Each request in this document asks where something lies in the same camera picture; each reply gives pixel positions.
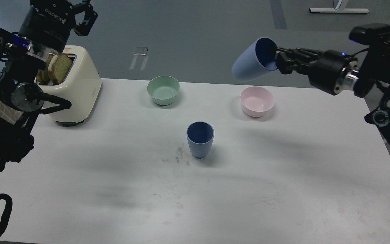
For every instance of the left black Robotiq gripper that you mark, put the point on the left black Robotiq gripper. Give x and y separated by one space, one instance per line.
49 22

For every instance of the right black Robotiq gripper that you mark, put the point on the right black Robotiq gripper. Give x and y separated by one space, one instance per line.
330 71

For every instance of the blue cup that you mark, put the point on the blue cup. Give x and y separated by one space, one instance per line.
200 137
257 60

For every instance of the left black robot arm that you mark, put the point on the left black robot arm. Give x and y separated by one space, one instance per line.
20 61

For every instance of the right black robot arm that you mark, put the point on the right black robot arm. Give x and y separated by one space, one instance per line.
374 71

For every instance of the toast slice front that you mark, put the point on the toast slice front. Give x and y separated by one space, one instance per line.
58 68

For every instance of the toast slice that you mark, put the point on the toast slice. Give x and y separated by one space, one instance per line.
42 75
58 68

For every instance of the white desk foot bar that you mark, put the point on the white desk foot bar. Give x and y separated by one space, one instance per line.
339 8

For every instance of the pink bowl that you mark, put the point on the pink bowl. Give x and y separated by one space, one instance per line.
256 101

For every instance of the cream toaster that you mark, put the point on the cream toaster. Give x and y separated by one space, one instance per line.
81 87

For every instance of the toast slice back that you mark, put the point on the toast slice back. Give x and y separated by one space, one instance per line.
42 75

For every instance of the green bowl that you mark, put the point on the green bowl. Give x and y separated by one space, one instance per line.
163 90

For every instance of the beige checkered cloth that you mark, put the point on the beige checkered cloth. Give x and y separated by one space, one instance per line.
9 114

